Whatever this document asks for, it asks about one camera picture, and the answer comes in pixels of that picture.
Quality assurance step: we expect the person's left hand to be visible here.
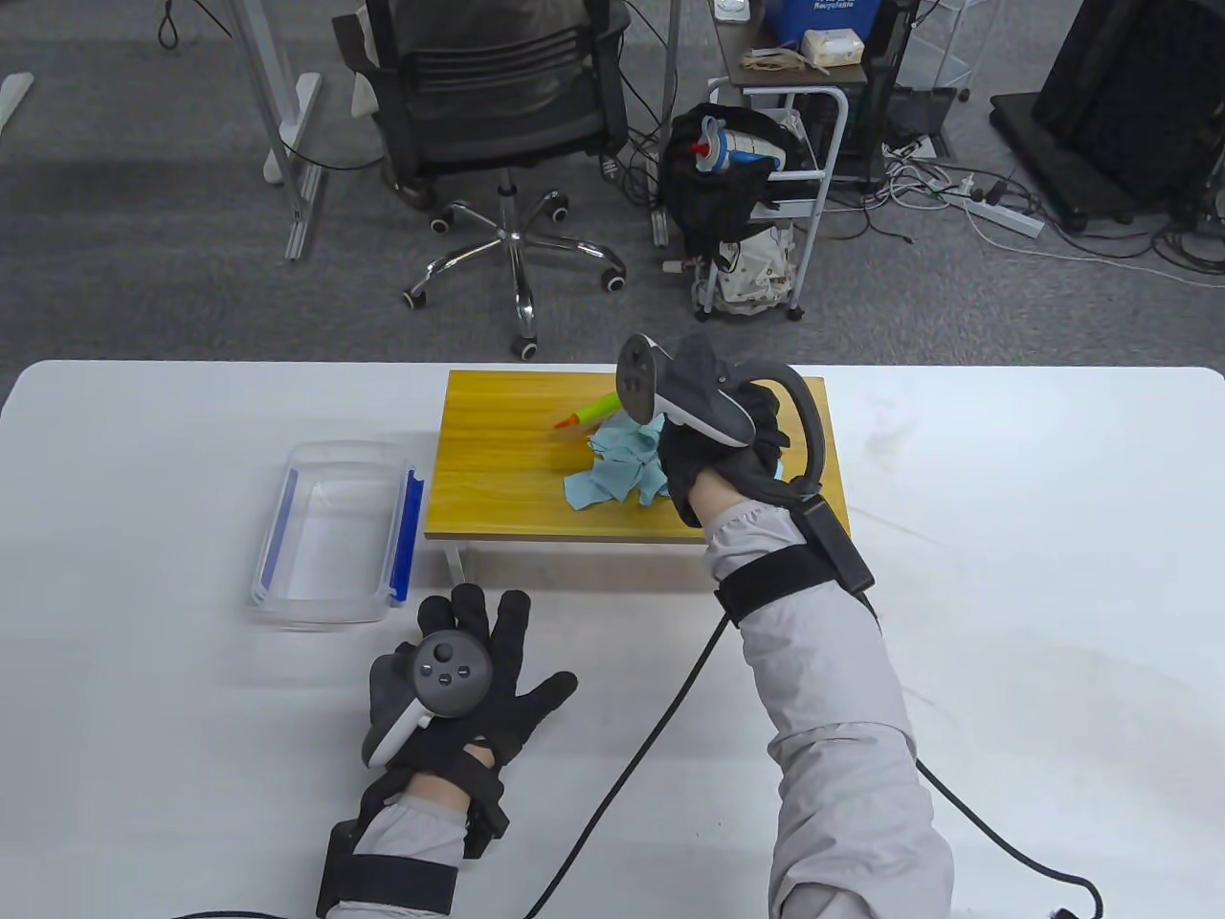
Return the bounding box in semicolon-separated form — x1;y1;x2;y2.
364;584;580;794

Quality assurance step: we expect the person's right hand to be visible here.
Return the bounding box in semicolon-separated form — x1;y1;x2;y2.
658;335;791;527

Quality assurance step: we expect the pile of blue paper scraps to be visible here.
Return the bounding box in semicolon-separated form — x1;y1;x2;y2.
563;421;788;513

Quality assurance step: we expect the green scraper with orange blade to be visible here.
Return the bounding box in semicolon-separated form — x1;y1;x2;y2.
555;391;625;430

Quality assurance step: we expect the small wooden table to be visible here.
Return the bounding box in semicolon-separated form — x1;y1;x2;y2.
424;370;852;614

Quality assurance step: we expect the clear plastic storage box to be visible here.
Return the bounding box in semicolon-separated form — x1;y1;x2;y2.
251;440;425;633

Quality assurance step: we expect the person's right forearm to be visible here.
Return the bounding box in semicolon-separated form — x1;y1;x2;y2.
689;479;958;919

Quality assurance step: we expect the person's left forearm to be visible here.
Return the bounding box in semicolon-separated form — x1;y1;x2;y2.
321;766;510;919

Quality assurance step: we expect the white tissue box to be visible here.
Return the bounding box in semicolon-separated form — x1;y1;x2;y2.
800;29;865;70

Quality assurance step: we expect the gray right hand controller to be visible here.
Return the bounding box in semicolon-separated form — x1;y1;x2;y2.
617;333;829;499

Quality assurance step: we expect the gray hand controller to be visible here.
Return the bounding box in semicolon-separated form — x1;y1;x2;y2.
362;630;491;767
617;333;829;499

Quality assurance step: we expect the gray left hand controller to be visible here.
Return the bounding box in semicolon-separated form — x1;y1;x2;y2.
362;630;491;767

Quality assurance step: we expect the patterned tote bag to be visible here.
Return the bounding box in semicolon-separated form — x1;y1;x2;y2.
713;225;795;315

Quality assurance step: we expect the black bag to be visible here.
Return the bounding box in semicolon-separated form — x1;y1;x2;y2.
660;103;814;274

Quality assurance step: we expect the blue and white bottle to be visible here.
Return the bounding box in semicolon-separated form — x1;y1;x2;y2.
691;117;791;175

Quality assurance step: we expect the white rolling cart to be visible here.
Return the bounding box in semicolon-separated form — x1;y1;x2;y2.
691;0;874;324

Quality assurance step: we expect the white desk leg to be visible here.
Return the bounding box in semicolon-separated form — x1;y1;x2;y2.
651;0;682;250

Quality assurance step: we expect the white power strip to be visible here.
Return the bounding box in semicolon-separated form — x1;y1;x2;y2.
965;196;1046;240

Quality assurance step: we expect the beige cloth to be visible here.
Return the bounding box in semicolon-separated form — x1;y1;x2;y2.
742;48;826;76

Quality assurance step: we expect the black mesh office chair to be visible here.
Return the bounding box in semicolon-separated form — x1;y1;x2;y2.
332;0;630;362

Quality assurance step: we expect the blue recycling bin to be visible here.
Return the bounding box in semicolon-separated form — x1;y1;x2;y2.
763;0;886;49

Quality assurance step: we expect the black equipment stand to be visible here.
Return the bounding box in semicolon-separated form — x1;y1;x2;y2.
989;0;1225;235

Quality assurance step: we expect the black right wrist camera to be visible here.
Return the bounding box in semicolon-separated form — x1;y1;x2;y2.
799;498;877;594

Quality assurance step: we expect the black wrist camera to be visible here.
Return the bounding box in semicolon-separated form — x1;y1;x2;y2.
316;823;361;919
799;498;877;594

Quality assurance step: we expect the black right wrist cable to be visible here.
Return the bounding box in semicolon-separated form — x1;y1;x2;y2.
522;589;1106;919

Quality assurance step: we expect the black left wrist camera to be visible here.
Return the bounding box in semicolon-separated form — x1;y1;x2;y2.
316;823;361;919

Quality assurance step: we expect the tangle of floor cables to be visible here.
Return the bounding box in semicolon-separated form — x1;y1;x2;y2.
828;134;1225;288

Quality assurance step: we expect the white desk frame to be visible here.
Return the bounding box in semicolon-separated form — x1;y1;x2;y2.
225;0;326;261

